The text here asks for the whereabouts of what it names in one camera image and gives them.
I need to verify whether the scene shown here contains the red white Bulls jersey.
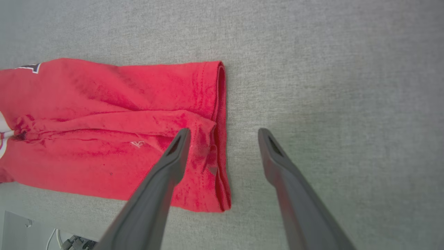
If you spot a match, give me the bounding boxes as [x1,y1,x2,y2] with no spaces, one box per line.
[0,58,232,213]

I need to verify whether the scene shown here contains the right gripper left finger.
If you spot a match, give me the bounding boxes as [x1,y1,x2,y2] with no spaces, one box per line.
[95,128,191,250]

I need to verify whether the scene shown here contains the grey fabric sofa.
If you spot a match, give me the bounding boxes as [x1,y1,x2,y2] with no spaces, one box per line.
[0,0,444,250]

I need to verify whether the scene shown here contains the grey cable connector cluster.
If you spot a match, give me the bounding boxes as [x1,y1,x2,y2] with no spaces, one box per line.
[61,235,97,250]

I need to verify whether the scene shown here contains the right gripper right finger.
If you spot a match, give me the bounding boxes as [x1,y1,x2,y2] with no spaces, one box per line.
[258,128,356,250]

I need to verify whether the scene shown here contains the light grey robot panel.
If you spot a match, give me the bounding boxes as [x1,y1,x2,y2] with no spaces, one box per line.
[3,210,49,250]

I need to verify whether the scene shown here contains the thin white cable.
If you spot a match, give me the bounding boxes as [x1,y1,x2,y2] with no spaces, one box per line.
[46,227,63,250]

